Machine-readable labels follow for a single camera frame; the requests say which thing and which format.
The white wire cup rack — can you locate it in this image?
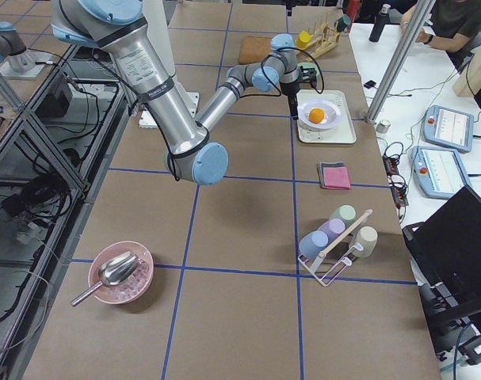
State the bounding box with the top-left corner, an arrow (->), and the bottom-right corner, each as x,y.
297,209 -> 372,287

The black laptop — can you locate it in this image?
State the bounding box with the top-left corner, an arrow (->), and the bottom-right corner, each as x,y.
401,184 -> 481,302

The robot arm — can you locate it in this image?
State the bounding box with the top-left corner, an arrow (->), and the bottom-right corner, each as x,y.
51,0 -> 301,185
0,21 -> 34,73

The yellow mug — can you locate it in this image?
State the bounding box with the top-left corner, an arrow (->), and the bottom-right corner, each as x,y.
295,31 -> 311,50

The blue cup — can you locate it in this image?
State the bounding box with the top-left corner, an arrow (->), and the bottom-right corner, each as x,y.
299,230 -> 329,260

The wooden peg drying rack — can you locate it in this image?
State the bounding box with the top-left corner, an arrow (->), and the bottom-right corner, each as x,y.
297,21 -> 342,62

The upper teach pendant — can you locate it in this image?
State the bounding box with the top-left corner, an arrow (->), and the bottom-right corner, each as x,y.
422,105 -> 474,153

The purple cup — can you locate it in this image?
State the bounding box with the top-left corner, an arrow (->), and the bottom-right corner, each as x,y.
318,218 -> 345,241

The orange fruit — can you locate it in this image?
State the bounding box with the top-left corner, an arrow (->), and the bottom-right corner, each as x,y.
308,108 -> 326,124

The black water bottle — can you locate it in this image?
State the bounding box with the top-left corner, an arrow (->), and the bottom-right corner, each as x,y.
368,3 -> 391,43

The aluminium frame post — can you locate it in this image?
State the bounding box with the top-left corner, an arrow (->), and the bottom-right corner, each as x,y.
365,0 -> 435,125

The dark green mug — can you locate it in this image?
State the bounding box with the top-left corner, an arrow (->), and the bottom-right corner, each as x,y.
334,14 -> 351,33

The teach pendant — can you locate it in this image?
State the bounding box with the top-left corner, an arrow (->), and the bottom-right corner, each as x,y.
422,105 -> 474,153
411,146 -> 471,200

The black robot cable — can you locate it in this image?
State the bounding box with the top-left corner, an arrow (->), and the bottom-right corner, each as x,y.
259,47 -> 325,98

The pink cloth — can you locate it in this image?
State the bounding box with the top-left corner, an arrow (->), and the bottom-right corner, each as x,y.
323,166 -> 351,190

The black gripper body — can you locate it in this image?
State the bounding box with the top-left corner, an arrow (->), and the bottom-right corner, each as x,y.
281,82 -> 300,104

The small black device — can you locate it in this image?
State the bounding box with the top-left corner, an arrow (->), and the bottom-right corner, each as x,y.
364,80 -> 376,89

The green cup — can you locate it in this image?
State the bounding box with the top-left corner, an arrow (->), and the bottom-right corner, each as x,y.
330,204 -> 357,228

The pink bowl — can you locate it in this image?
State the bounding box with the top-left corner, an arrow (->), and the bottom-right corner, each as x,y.
88,241 -> 154,305

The lower teach pendant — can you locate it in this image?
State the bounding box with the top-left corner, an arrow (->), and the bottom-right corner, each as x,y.
411,146 -> 471,200

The grey cloth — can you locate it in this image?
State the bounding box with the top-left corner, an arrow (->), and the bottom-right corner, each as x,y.
317,161 -> 345,188

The green ceramic bowl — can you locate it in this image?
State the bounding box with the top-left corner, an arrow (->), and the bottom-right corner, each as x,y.
298,62 -> 319,74

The cream bear tray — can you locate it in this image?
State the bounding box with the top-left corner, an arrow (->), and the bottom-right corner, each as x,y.
297,89 -> 357,144

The beige cup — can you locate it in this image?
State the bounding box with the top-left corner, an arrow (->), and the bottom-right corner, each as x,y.
349,226 -> 378,258

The seated person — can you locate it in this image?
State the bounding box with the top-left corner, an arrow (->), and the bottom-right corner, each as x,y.
415,0 -> 481,53

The white round plate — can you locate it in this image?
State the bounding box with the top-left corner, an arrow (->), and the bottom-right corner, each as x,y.
297,99 -> 342,131

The metal scoop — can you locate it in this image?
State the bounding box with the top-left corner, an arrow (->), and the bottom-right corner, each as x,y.
71,252 -> 139,307

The brown wooden cutting board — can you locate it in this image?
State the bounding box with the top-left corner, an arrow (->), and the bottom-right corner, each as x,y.
238,36 -> 272,65

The small metal cylinder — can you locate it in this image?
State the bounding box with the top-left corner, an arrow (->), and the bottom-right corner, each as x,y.
376,120 -> 391,135

